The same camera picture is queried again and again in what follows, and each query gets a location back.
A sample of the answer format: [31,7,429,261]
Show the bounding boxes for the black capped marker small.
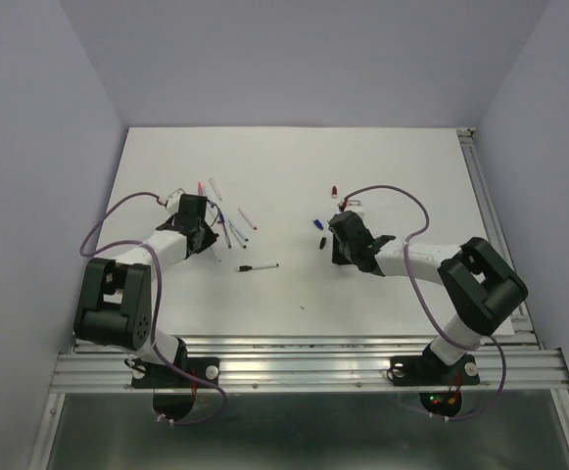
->
[222,221,233,249]

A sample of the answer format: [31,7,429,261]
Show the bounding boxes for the white marker red end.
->
[209,178,223,202]

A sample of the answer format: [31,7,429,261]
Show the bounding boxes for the red capped marker top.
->
[238,208,258,231]

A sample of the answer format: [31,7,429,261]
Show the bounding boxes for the white marker black cap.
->
[236,263,280,272]

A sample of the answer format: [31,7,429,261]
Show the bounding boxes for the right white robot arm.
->
[328,211,528,387]

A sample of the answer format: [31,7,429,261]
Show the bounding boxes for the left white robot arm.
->
[73,190,218,391]

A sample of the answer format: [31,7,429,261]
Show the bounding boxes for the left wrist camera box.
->
[165,188,185,214]

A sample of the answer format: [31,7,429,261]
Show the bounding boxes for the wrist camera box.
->
[165,188,185,214]
[342,199,365,219]

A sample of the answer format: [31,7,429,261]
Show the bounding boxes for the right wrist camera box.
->
[342,199,365,219]

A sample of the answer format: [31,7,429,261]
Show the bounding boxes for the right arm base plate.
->
[387,354,480,387]

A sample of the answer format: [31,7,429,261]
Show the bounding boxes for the aluminium front rail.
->
[50,335,569,394]

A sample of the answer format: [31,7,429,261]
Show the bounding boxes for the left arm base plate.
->
[124,356,219,390]

